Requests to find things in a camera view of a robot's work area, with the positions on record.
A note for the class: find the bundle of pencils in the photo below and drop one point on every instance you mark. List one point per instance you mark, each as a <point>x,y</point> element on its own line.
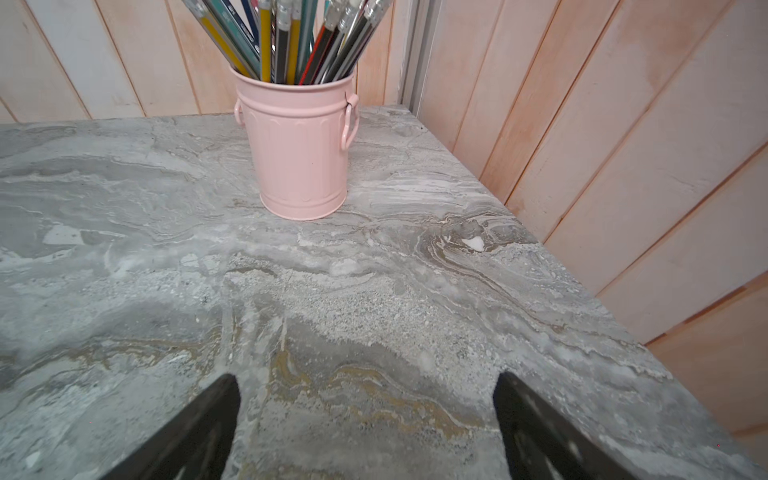
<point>291,42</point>

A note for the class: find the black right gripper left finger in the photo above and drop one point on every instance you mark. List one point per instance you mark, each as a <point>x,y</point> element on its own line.
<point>195,444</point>

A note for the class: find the pink pencil cup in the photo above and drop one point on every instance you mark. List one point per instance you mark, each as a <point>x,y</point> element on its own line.
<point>299,137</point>

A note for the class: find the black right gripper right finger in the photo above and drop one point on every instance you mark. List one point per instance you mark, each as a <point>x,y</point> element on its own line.
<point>540,443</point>

